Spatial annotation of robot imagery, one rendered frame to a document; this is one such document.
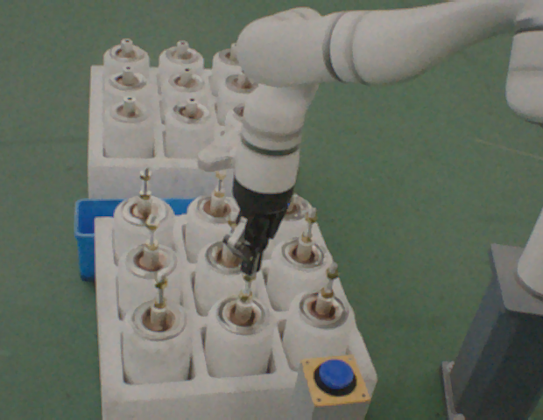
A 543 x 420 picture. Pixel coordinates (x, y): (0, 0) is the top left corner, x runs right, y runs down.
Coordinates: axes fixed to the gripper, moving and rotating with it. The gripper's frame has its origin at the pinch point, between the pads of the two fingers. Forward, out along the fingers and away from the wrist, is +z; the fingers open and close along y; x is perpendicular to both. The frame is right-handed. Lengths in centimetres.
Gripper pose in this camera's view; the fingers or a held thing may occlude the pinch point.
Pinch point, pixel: (251, 261)
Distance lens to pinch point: 99.6
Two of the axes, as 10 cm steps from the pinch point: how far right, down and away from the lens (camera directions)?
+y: 5.2, -4.7, 7.1
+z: -1.3, 7.8, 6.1
